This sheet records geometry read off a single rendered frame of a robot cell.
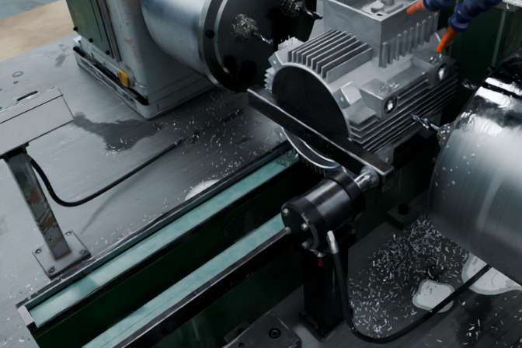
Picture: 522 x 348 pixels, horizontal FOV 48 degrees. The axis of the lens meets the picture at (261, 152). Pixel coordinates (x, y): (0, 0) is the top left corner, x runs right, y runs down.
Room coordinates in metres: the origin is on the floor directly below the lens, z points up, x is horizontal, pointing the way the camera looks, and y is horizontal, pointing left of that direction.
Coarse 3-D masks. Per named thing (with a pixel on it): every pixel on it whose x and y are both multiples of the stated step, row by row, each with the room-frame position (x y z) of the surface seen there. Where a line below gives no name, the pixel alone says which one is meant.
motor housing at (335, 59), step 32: (288, 64) 0.65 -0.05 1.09; (320, 64) 0.61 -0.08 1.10; (352, 64) 0.62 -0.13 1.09; (288, 96) 0.70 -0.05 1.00; (320, 96) 0.72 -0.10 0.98; (416, 96) 0.62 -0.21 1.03; (448, 96) 0.66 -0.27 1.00; (352, 128) 0.56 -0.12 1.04; (384, 128) 0.57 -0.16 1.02; (416, 128) 0.62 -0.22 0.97; (320, 160) 0.62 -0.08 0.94
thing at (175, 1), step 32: (160, 0) 0.88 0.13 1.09; (192, 0) 0.82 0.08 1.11; (224, 0) 0.81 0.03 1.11; (256, 0) 0.84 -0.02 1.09; (288, 0) 0.86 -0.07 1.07; (160, 32) 0.88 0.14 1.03; (192, 32) 0.80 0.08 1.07; (224, 32) 0.80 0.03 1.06; (288, 32) 0.88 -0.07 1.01; (192, 64) 0.82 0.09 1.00; (224, 64) 0.80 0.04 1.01; (256, 64) 0.83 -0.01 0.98
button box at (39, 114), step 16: (32, 96) 0.65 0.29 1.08; (48, 96) 0.65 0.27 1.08; (0, 112) 0.62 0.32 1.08; (16, 112) 0.63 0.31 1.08; (32, 112) 0.63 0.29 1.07; (48, 112) 0.64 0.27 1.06; (64, 112) 0.65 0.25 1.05; (0, 128) 0.61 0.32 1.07; (16, 128) 0.61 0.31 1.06; (32, 128) 0.62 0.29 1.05; (48, 128) 0.63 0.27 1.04; (0, 144) 0.59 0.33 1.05; (16, 144) 0.60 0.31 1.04
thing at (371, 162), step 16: (256, 96) 0.67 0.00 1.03; (272, 96) 0.66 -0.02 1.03; (272, 112) 0.64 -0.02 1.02; (288, 112) 0.62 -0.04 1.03; (288, 128) 0.62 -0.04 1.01; (304, 128) 0.59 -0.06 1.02; (320, 128) 0.58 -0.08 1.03; (320, 144) 0.57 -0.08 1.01; (336, 144) 0.54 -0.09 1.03; (352, 144) 0.54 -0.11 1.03; (336, 160) 0.54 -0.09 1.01; (352, 160) 0.52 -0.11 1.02; (368, 160) 0.51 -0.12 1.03; (384, 176) 0.48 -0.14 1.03
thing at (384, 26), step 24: (336, 0) 0.70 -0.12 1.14; (360, 0) 0.75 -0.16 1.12; (384, 0) 0.70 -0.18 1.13; (408, 0) 0.73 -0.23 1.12; (336, 24) 0.69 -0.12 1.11; (360, 24) 0.65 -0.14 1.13; (384, 24) 0.63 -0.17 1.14; (408, 24) 0.66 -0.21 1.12; (432, 24) 0.69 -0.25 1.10; (384, 48) 0.63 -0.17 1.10; (408, 48) 0.66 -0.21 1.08
